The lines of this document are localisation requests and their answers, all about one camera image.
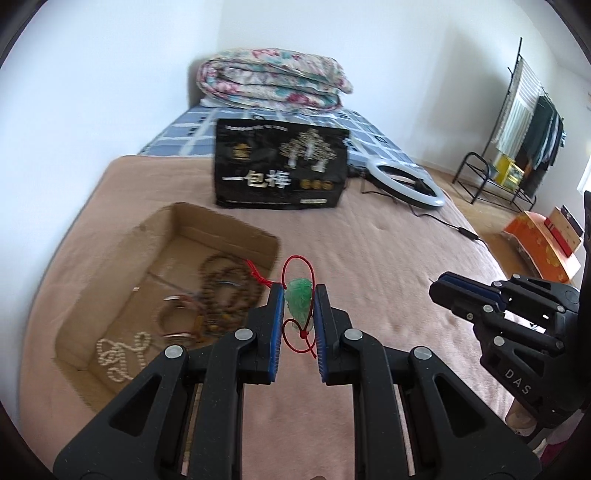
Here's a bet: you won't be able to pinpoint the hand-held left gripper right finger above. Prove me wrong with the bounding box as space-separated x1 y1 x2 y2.
314 284 543 480

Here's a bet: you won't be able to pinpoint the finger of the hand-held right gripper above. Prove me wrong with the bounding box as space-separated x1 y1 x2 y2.
428 281 566 356
438 272 580 319

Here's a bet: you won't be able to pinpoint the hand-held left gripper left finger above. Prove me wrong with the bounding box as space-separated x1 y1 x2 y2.
53 282 284 480

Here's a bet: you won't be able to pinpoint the green pendant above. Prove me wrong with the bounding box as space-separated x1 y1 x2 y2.
246 255 321 358

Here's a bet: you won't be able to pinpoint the wooden bead necklace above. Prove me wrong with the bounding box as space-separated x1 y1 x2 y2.
198 254 273 342

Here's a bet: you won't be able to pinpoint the brown bangle bracelet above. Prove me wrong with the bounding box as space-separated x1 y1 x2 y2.
157 295 206 344

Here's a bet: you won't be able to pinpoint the cardboard box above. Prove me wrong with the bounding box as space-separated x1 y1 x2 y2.
54 202 282 409

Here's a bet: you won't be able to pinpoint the white pearl necklace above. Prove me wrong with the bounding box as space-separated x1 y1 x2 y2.
96 333 153 385

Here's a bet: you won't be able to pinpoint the orange patterned box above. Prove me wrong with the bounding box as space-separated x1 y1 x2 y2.
503 210 583 282

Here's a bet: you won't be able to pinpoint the pink blanket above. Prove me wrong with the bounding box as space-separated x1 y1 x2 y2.
18 154 578 480

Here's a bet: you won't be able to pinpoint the red and white box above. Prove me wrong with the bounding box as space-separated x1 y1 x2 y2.
544 206 583 254

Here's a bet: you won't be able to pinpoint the yellow box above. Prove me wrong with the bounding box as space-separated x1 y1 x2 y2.
490 156 525 192

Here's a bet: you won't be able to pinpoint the black metal clothes rack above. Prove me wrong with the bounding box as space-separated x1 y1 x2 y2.
452 37 566 213

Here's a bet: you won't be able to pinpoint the black printed bag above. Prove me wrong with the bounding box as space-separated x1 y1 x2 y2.
213 117 351 209

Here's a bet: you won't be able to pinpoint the dark hanging clothes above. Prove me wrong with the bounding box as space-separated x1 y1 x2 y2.
522 95 568 195

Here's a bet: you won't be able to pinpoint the striped hanging cloth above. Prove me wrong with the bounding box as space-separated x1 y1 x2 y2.
492 62 541 153

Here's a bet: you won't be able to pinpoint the blue checked bed sheet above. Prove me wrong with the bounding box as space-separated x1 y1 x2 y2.
139 104 421 169

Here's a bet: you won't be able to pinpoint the folded floral quilt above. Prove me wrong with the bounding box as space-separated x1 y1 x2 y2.
196 46 354 112

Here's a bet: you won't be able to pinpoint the black ring light cable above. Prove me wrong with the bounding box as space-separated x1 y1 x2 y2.
360 178 481 241

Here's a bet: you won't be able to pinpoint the white ring light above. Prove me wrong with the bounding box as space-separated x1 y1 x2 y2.
365 158 448 210

